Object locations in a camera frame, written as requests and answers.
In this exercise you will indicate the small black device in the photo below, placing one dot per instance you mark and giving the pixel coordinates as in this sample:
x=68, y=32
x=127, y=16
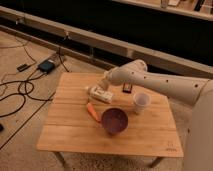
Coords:
x=23, y=67

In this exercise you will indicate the orange toy carrot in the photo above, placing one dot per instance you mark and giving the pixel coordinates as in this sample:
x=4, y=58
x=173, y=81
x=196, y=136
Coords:
x=92, y=112

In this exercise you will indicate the small dark block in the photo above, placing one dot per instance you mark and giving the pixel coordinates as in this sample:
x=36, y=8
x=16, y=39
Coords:
x=127, y=88

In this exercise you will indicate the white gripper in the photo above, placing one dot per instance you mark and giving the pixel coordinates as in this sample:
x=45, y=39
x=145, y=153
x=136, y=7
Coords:
x=104, y=84

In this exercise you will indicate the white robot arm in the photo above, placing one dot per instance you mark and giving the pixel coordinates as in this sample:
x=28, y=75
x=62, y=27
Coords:
x=197, y=92

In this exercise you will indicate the wooden table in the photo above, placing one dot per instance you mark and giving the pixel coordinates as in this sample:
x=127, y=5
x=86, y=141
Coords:
x=70, y=128

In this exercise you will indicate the purple bowl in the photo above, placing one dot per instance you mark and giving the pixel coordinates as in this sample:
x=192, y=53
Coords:
x=114, y=120

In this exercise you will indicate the black power adapter box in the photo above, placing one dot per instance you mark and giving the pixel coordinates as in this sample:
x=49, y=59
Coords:
x=46, y=66

